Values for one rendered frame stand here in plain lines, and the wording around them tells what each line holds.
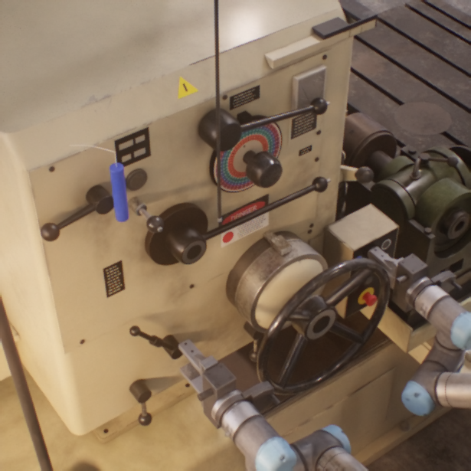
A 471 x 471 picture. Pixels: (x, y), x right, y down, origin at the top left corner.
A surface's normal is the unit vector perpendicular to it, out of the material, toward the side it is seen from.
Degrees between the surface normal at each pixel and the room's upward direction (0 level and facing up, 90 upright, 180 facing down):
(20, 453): 0
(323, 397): 90
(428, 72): 0
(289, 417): 90
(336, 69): 90
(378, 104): 0
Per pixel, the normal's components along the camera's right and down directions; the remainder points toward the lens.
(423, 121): 0.00, -0.73
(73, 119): 0.41, -0.12
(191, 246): 0.58, 0.56
